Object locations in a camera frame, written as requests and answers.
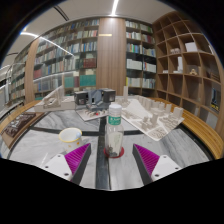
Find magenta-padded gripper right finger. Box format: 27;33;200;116
131;143;183;186

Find wooden grid shelf unit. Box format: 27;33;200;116
152;11;224;132

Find ceiling light strips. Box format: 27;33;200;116
0;0;120;73

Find tall bookshelf wall with books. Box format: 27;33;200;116
8;18;158;101

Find white city block model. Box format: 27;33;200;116
116;85;185;142

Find white mug yellow rim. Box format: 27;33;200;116
58;127;84;154

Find clear plastic bottle green label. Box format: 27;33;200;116
104;103;125;158

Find white stepped architectural model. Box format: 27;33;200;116
34;85;77;114

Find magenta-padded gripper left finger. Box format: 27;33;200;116
41;142;92;186

